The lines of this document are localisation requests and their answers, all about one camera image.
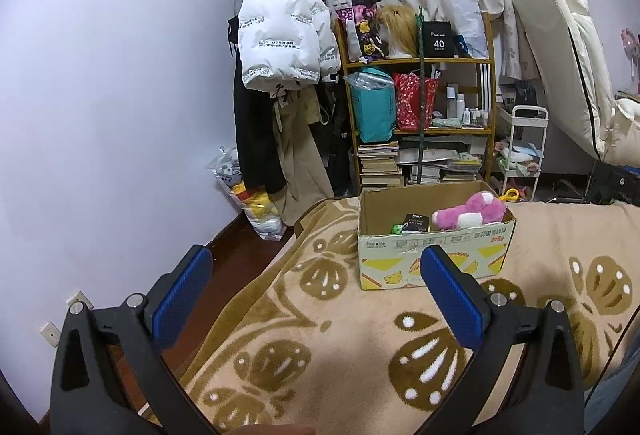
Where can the group of cosmetic bottles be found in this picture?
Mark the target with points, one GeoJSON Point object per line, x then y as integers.
{"type": "Point", "coordinates": [462, 115]}

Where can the stack of books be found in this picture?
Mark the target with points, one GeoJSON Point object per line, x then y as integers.
{"type": "Point", "coordinates": [380, 165]}

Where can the white wall outlet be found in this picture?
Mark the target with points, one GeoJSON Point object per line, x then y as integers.
{"type": "Point", "coordinates": [50, 334]}
{"type": "Point", "coordinates": [80, 301]}

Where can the black hanging garment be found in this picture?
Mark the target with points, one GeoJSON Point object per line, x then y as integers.
{"type": "Point", "coordinates": [255, 140]}

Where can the white cushion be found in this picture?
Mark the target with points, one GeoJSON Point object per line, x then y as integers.
{"type": "Point", "coordinates": [625, 130]}

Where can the pink and black accessory pack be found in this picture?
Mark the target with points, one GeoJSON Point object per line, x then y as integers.
{"type": "Point", "coordinates": [360, 25]}

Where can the black packet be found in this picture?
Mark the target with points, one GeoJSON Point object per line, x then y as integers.
{"type": "Point", "coordinates": [416, 224]}

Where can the plastic bag of toys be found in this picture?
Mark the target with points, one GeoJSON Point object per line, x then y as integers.
{"type": "Point", "coordinates": [260, 215]}

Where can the black box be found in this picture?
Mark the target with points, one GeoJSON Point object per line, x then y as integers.
{"type": "Point", "coordinates": [439, 40]}

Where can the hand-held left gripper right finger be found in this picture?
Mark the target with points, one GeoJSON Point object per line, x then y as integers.
{"type": "Point", "coordinates": [452, 300]}

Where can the beige hanging trousers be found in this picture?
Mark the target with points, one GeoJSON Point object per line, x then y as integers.
{"type": "Point", "coordinates": [300, 150]}

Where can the dark hanging clothes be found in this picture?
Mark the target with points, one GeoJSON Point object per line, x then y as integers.
{"type": "Point", "coordinates": [340, 145]}

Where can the pile of magazines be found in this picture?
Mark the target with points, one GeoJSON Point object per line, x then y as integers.
{"type": "Point", "coordinates": [450, 165]}

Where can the clear plastic bag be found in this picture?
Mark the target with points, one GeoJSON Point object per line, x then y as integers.
{"type": "Point", "coordinates": [465, 15]}

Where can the blonde wig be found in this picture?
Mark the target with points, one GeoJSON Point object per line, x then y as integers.
{"type": "Point", "coordinates": [397, 25]}

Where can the white mattress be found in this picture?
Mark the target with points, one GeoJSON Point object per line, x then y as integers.
{"type": "Point", "coordinates": [560, 55]}

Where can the pink plush toy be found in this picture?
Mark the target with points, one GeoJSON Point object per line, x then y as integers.
{"type": "Point", "coordinates": [475, 210]}

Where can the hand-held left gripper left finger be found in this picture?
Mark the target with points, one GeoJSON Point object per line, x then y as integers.
{"type": "Point", "coordinates": [182, 295]}

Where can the black metal frame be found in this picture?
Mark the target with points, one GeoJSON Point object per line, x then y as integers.
{"type": "Point", "coordinates": [615, 180]}

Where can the beige patterned blanket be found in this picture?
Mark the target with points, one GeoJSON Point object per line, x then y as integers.
{"type": "Point", "coordinates": [350, 340]}

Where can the yellow plastic item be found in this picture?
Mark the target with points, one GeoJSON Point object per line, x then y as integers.
{"type": "Point", "coordinates": [510, 194]}

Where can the teal bag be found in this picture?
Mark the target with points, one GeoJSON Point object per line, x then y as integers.
{"type": "Point", "coordinates": [372, 115]}

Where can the cardboard box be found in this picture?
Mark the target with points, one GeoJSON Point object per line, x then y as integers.
{"type": "Point", "coordinates": [385, 260]}

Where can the person's grey pants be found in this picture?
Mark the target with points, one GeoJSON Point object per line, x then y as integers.
{"type": "Point", "coordinates": [615, 400]}

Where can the wooden shelf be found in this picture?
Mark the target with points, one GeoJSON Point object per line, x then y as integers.
{"type": "Point", "coordinates": [450, 60]}

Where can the green pole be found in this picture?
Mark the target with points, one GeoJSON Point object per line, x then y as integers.
{"type": "Point", "coordinates": [422, 115]}

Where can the white trolley cart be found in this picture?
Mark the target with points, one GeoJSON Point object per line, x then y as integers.
{"type": "Point", "coordinates": [530, 112]}

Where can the white puffer jacket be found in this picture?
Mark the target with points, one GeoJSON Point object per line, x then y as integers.
{"type": "Point", "coordinates": [275, 15]}

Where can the pink decoration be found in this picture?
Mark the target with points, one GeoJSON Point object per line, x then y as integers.
{"type": "Point", "coordinates": [631, 45]}

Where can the red patterned bag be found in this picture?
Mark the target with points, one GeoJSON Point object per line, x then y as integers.
{"type": "Point", "coordinates": [410, 105]}

